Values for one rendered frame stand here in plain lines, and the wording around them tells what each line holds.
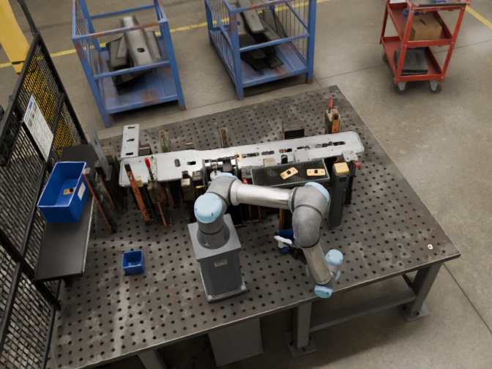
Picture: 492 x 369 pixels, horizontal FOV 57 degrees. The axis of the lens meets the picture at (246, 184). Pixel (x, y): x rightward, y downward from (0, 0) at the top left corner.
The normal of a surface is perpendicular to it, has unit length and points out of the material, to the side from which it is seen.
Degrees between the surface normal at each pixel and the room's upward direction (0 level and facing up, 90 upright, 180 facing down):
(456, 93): 0
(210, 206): 7
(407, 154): 0
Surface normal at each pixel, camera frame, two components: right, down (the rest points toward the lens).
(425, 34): 0.16, 0.72
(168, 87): -0.07, -0.67
